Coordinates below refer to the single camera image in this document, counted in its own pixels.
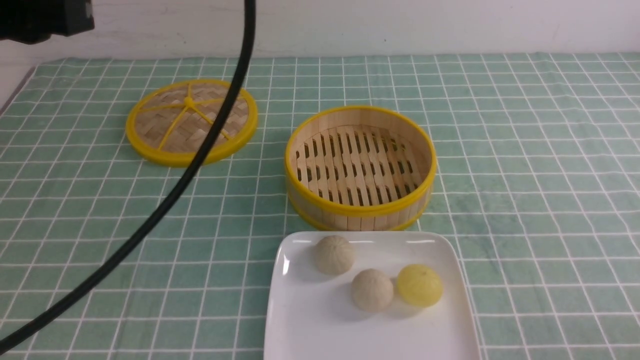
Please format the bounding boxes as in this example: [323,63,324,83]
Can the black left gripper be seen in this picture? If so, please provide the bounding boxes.
[0,0,95,44]

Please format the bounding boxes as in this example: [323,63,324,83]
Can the white steamed bun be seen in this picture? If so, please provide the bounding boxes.
[312,235,355,276]
[350,268,394,313]

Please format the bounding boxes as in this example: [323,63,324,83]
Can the yellow steamed bun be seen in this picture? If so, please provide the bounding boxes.
[396,264,444,308]

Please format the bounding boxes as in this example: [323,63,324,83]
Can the white square plate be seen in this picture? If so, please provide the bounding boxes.
[263,231,482,360]

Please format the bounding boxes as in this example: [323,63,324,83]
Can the yellow rimmed bamboo steamer lid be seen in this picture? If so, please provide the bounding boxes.
[125,79,259,167]

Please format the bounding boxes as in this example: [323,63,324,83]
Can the yellow rimmed bamboo steamer basket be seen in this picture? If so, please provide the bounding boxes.
[284,105,438,231]

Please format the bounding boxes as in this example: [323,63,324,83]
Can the green checked tablecloth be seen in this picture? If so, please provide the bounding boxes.
[0,53,640,360]

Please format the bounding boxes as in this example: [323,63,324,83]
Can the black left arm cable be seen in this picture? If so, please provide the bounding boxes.
[0,0,257,354]

